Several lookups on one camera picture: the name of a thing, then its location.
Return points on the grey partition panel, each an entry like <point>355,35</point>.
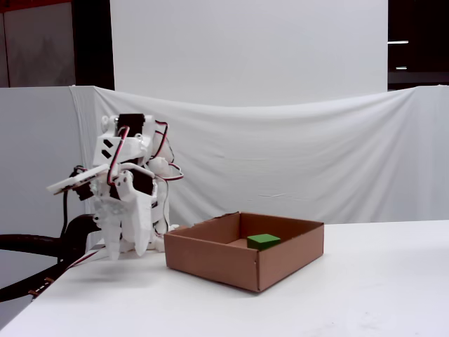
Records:
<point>35,158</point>

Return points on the long ceiling light strip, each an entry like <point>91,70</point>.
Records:
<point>398,42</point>

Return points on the brown cardboard box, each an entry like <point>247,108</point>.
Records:
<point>210,252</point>

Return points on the black bar along table edge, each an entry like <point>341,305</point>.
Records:
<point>31,282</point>

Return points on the white draped cloth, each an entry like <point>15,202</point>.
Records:
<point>280,158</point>

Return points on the white wrist camera mount plate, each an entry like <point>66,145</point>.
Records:
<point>75,182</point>

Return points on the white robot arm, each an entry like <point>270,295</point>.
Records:
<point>135,147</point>

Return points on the white backdrop board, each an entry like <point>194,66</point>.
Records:
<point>245,45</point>

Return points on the white gripper black servos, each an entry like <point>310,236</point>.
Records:
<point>130,196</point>

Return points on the dark framed wall panel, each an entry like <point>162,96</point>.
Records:
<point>38,42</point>

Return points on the green cube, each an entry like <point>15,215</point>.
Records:
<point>263,241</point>

